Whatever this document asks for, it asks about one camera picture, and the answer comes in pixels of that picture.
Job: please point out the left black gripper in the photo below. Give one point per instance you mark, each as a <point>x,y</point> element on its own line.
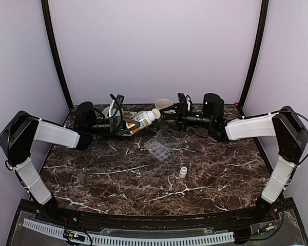
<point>117,125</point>

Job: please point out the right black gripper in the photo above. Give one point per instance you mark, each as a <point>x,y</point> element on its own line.
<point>182,113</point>

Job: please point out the large orange label pill bottle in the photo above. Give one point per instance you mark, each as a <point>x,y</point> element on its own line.
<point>145,119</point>

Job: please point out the clear plastic pill organizer box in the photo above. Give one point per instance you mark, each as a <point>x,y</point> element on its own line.
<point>163,144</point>

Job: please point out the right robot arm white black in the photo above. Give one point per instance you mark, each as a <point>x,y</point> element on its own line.
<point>285,125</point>

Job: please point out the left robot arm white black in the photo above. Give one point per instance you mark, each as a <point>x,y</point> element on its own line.
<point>20,134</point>

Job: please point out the square floral ceramic plate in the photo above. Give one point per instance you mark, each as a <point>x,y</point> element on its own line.
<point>129,114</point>

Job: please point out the cream mug with coral pattern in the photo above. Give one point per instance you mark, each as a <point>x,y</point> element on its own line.
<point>163,103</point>

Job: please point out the left teal ceramic bowl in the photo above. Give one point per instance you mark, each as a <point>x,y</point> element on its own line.
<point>107,111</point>

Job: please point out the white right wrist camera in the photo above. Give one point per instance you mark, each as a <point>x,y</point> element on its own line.
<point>185,103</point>

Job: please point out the white slotted cable duct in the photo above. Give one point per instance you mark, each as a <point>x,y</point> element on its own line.
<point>130,237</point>

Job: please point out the black front rail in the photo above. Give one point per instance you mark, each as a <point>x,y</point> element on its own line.
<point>230,220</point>

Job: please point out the right black frame post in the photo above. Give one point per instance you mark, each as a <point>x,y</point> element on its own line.
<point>255,53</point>

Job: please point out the black frame post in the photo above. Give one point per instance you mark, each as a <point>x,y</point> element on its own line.
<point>55,53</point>
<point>255,53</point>

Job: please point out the left black frame post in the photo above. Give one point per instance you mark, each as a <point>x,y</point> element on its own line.
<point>55,53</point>

